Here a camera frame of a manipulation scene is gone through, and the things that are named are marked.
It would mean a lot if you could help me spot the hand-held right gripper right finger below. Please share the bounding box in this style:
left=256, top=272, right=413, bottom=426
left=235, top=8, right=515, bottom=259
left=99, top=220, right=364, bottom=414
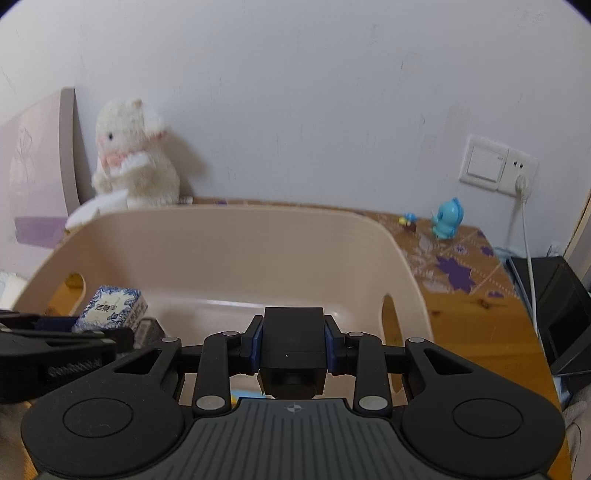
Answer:
left=324, top=316, right=467, bottom=416

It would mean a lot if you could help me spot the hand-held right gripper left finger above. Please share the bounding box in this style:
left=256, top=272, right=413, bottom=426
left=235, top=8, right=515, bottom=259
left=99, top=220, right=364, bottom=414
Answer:
left=115, top=316, right=265, bottom=416

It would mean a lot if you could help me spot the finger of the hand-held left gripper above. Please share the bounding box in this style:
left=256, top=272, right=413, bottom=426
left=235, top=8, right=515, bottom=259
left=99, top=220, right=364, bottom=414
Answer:
left=0, top=312, right=136, bottom=358

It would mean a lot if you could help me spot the beige plastic basket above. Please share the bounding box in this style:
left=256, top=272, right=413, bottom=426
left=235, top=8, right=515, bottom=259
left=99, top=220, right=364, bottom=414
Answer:
left=11, top=205, right=435, bottom=403

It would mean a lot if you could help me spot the blue white tissue pack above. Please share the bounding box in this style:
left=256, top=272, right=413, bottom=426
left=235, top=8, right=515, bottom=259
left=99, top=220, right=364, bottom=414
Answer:
left=71, top=285, right=148, bottom=334

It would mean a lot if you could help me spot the pale pink headboard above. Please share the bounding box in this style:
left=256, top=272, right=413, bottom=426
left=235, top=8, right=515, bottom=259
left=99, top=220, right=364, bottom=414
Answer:
left=0, top=88, right=93, bottom=245

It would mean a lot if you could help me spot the white plush toy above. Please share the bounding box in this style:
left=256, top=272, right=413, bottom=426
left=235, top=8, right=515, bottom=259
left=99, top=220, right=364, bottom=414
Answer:
left=65, top=98, right=195, bottom=232

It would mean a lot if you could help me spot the black box cabinet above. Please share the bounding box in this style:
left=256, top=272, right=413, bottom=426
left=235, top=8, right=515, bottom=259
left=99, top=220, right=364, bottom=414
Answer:
left=508, top=256, right=591, bottom=376

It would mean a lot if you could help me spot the grey cloth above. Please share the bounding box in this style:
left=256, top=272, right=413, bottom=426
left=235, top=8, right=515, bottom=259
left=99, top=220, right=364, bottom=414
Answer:
left=560, top=397, right=591, bottom=480

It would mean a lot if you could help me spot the light blue cable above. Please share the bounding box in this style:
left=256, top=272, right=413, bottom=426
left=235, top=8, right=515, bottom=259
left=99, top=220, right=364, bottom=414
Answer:
left=495, top=247, right=533, bottom=303

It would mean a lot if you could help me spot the white plug with cable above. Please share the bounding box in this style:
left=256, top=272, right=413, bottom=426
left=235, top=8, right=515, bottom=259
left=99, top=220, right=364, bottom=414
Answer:
left=513, top=173, right=542, bottom=344

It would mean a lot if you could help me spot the white wall switch socket panel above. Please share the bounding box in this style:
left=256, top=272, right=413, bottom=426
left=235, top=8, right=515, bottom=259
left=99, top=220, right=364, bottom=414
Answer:
left=459, top=134, right=539, bottom=195

